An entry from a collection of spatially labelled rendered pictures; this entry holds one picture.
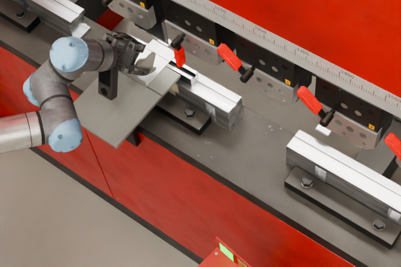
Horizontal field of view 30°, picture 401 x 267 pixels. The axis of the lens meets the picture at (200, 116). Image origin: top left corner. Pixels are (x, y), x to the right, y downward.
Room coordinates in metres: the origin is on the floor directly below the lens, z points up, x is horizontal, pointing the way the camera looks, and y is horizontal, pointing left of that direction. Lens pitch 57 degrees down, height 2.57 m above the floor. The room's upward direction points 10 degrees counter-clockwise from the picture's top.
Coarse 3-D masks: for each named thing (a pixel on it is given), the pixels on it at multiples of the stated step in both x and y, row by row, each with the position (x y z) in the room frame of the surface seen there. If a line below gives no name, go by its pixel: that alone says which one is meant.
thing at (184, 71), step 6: (144, 42) 1.28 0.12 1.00; (174, 60) 1.20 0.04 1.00; (174, 66) 1.19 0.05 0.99; (186, 66) 1.18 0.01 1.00; (180, 72) 1.16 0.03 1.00; (186, 72) 1.16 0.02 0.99; (192, 72) 1.15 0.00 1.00; (180, 78) 1.16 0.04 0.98; (186, 78) 1.14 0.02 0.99; (192, 78) 1.14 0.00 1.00; (198, 78) 1.15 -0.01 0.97; (192, 84) 1.14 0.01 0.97
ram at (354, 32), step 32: (224, 0) 1.00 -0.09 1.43; (256, 0) 0.95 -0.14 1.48; (288, 0) 0.90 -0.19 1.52; (320, 0) 0.85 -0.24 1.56; (352, 0) 0.81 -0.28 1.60; (384, 0) 0.77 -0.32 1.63; (288, 32) 0.89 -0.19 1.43; (320, 32) 0.85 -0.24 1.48; (352, 32) 0.80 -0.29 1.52; (384, 32) 0.76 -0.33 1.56; (352, 64) 0.80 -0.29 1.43; (384, 64) 0.75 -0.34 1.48
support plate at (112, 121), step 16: (96, 80) 1.18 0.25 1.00; (128, 80) 1.16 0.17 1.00; (160, 80) 1.14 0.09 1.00; (176, 80) 1.14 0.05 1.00; (80, 96) 1.14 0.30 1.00; (96, 96) 1.13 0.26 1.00; (128, 96) 1.11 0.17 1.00; (144, 96) 1.10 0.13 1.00; (160, 96) 1.10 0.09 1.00; (80, 112) 1.09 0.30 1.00; (96, 112) 1.08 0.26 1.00; (112, 112) 1.07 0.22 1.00; (128, 112) 1.06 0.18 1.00; (144, 112) 1.06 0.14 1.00; (96, 128) 1.03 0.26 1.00; (112, 128) 1.02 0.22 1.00; (128, 128) 1.02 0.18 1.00; (112, 144) 0.98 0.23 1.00
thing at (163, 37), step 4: (164, 20) 1.19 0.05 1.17; (136, 24) 1.25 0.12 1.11; (160, 24) 1.19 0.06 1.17; (164, 24) 1.19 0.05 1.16; (140, 28) 1.24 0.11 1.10; (152, 28) 1.21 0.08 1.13; (156, 28) 1.20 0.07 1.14; (160, 28) 1.19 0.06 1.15; (164, 28) 1.19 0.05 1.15; (148, 32) 1.23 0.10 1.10; (152, 32) 1.21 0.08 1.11; (156, 32) 1.20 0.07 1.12; (160, 32) 1.19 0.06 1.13; (164, 32) 1.19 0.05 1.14; (156, 36) 1.21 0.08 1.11; (160, 36) 1.20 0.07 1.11; (164, 36) 1.19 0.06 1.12; (160, 40) 1.21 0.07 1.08; (164, 40) 1.19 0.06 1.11; (168, 44) 1.19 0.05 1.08
